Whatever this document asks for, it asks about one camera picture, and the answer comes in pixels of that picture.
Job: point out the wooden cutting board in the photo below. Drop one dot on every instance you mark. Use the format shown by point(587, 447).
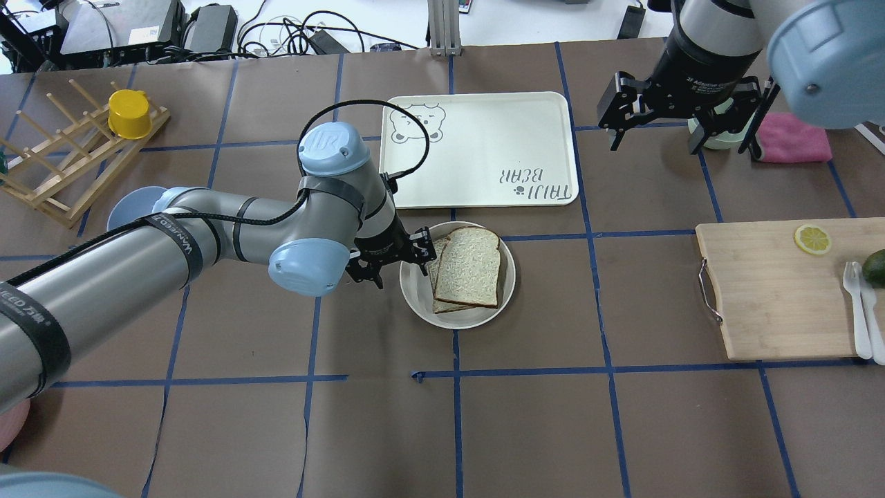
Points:
point(777, 302)

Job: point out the white bread slice top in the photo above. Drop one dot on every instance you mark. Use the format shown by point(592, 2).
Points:
point(468, 272)

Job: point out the wooden dish rack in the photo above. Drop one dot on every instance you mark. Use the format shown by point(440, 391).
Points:
point(64, 175)

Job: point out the avocado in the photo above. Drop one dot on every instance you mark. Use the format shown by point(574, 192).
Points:
point(873, 269)

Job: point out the green bowl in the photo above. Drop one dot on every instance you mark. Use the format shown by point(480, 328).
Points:
point(727, 140)

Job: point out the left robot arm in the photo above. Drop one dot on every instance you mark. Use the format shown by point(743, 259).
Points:
point(343, 222)

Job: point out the pink cloth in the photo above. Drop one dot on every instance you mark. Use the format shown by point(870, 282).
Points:
point(782, 138)

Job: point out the yellow cup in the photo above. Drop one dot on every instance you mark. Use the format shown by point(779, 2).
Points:
point(130, 114)

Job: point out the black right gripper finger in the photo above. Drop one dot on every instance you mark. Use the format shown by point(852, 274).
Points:
point(698, 138)
point(616, 134)

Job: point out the pink bowl with ice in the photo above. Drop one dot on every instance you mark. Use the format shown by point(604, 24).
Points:
point(12, 422)

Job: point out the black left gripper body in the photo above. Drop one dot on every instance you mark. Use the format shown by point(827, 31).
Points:
point(379, 243)

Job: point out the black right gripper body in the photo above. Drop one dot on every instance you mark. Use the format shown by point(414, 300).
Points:
point(698, 64)

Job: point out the lemon slice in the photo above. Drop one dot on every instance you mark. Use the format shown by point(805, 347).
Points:
point(812, 239)

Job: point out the aluminium frame post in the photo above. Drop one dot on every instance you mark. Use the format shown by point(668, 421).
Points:
point(444, 29)

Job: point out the cream bear tray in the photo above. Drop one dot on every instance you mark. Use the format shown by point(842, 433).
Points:
point(482, 150)

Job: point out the blue bowl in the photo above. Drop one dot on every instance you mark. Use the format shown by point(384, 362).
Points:
point(135, 205)

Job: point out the white plastic knife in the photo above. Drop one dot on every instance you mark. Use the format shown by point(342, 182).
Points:
point(868, 301)

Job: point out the black power adapter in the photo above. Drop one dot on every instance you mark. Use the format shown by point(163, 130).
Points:
point(210, 29)

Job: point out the black computer box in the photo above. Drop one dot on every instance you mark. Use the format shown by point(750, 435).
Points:
point(98, 26)

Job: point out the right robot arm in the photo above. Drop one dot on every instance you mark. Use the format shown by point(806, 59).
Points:
point(724, 63)

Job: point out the cream round plate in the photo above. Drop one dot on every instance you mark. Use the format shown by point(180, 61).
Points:
point(419, 290)

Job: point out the white plastic fork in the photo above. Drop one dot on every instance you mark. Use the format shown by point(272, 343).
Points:
point(851, 285)

